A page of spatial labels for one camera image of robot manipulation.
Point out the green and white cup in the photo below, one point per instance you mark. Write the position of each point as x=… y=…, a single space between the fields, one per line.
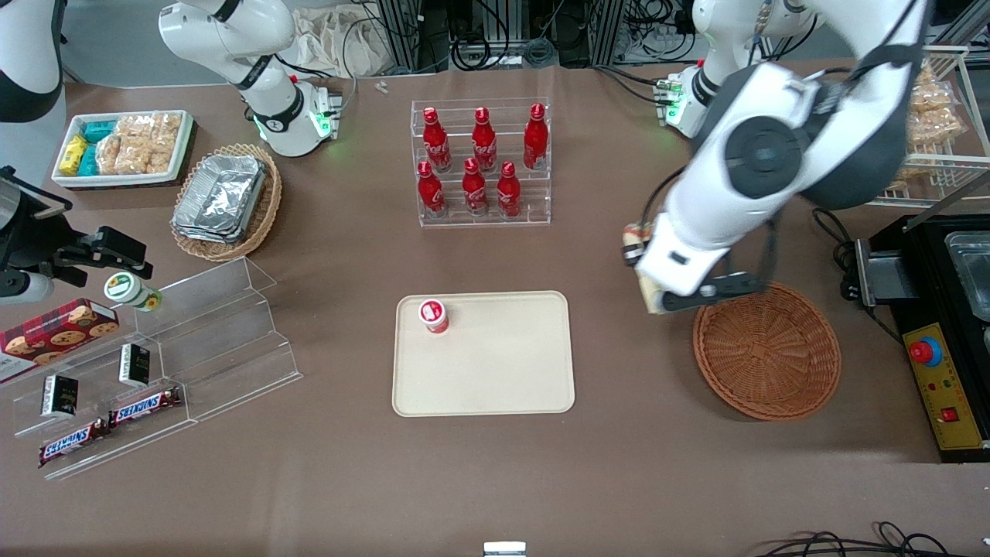
x=128 y=290

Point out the grey metal bracket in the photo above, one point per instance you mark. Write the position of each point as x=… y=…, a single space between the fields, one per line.
x=882 y=275

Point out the clear acrylic bottle rack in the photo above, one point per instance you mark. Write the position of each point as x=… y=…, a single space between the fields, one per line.
x=534 y=209

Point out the beige plastic serving tray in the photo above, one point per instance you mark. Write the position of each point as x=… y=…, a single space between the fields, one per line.
x=495 y=363

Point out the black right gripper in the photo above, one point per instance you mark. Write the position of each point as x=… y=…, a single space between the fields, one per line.
x=32 y=241

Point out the teal snack packet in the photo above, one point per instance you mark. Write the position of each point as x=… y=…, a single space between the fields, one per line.
x=88 y=161
x=99 y=130

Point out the small black box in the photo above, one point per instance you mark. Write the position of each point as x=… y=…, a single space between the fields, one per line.
x=134 y=365
x=59 y=396

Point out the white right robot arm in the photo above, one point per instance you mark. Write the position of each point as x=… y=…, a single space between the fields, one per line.
x=272 y=100

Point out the red plaid cookie box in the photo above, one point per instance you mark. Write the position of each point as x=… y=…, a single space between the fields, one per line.
x=54 y=333

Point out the small silver metal block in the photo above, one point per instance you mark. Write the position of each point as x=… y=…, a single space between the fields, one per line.
x=504 y=549

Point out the snickers chocolate bar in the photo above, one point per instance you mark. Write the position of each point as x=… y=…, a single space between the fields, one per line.
x=145 y=407
x=73 y=443

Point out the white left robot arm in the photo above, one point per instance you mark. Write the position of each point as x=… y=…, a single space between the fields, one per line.
x=766 y=155

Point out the white rectangular snack tray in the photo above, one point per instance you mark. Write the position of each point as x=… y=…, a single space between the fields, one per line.
x=124 y=181

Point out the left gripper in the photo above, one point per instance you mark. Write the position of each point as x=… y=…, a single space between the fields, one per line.
x=629 y=261

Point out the yellow snack packet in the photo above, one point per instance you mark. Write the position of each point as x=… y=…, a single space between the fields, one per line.
x=73 y=155

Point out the red cola bottle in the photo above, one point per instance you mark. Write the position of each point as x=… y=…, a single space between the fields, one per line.
x=430 y=192
x=508 y=192
x=484 y=143
x=436 y=143
x=474 y=189
x=535 y=139

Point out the red and white cup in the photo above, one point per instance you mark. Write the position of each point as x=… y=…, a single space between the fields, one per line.
x=434 y=316

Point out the steel appliance pan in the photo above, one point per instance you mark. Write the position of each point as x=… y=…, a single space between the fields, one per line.
x=973 y=271

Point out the black countertop appliance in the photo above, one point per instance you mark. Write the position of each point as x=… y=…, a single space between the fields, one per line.
x=920 y=309

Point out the clear acrylic stepped shelf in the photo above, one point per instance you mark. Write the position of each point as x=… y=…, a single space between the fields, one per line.
x=224 y=340
x=93 y=363

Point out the oval wicker basket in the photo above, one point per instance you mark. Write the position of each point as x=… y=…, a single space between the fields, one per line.
x=267 y=209

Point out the bagged fried snack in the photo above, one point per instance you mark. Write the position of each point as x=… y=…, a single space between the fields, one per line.
x=940 y=126
x=936 y=97
x=916 y=174

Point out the clear bag of rice crackers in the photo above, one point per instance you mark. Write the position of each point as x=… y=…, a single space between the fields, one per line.
x=165 y=139
x=135 y=143
x=109 y=155

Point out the round brown wicker basket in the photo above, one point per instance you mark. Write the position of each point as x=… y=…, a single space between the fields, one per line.
x=766 y=356

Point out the stack of foil trays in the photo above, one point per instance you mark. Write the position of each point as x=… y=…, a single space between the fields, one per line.
x=220 y=197

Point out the yellow emergency stop panel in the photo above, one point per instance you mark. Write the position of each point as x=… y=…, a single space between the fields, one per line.
x=947 y=394

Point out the beige cloth bag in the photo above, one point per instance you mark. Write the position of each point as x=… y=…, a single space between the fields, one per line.
x=329 y=42

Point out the triangular sandwich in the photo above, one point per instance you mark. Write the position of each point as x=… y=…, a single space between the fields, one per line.
x=651 y=298

